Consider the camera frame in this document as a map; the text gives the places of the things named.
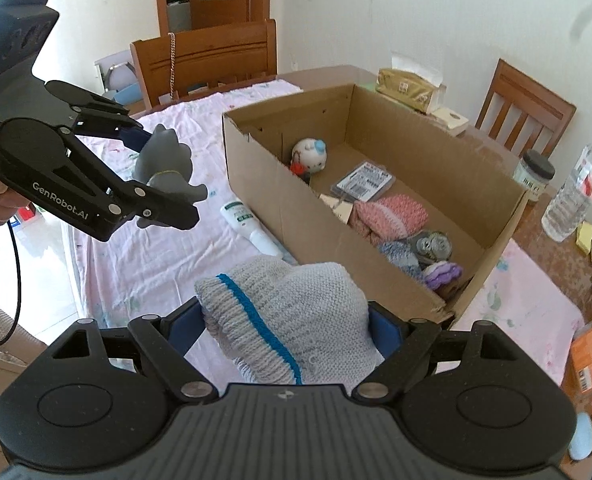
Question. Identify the round blue white toy figure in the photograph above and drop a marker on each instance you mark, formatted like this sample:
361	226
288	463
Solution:
311	155

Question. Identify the clear staple pack with barcode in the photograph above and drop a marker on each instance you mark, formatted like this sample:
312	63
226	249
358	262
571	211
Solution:
363	180

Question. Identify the pink floral cloth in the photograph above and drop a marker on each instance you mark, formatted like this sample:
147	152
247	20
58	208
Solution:
140	270

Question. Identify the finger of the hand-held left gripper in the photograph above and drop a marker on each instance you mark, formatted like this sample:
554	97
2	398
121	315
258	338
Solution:
135	137
170	210

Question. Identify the yellow sticky notes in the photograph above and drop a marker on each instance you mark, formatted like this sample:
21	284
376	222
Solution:
586	237

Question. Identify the small beige box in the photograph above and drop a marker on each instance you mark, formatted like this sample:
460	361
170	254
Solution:
448	120

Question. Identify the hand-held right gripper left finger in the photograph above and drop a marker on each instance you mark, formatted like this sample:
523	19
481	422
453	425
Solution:
185	330

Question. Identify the clear plastic water bottle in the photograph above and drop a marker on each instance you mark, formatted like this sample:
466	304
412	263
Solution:
576	190

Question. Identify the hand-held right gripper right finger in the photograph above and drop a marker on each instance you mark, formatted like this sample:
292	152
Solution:
386	327

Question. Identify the purple crochet flower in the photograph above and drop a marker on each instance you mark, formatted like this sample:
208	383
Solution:
443	272

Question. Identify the glass jar with black lid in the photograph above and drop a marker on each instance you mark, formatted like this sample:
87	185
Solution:
533	172

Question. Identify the pink knit sock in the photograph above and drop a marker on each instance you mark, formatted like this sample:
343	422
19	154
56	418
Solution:
391	217

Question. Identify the wooden slatted chair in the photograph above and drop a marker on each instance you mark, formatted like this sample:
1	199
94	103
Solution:
516	90

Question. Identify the yellow tissue box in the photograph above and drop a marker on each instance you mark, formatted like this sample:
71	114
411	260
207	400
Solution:
406	87

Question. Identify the grey elephant toy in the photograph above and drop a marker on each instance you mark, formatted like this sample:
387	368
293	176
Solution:
168	160

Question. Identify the white glue tube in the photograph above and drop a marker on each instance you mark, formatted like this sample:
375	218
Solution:
238	217

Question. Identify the cardboard box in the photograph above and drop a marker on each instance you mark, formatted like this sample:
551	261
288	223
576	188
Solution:
256	160

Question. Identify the grey round toy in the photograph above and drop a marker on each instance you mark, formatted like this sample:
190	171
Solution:
431	245

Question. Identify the blue grey knit sock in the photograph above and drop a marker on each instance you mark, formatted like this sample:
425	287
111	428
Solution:
398	255

